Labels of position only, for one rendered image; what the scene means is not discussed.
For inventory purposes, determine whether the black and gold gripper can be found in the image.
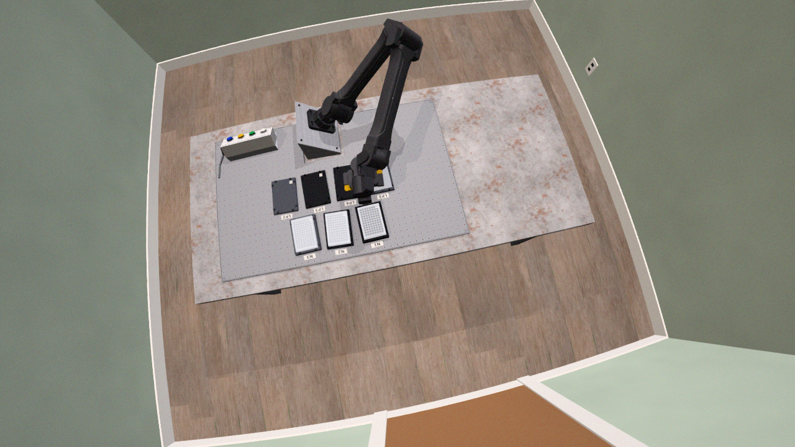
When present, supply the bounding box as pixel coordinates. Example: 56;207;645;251
343;170;384;191

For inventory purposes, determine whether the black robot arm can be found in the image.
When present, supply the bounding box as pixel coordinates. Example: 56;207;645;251
307;19;423;205

